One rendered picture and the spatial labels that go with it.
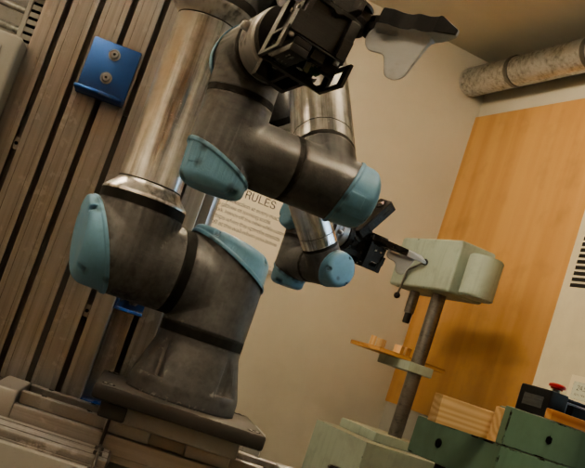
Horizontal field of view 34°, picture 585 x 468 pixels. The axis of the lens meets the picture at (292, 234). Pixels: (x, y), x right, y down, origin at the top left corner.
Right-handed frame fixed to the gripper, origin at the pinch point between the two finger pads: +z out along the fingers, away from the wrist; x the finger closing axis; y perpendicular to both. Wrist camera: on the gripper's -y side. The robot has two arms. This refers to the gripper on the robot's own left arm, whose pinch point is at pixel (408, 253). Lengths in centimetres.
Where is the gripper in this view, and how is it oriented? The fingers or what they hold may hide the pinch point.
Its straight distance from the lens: 224.0
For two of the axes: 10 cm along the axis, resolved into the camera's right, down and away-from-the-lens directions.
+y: -3.9, 9.2, -0.1
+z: 7.8, 3.3, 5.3
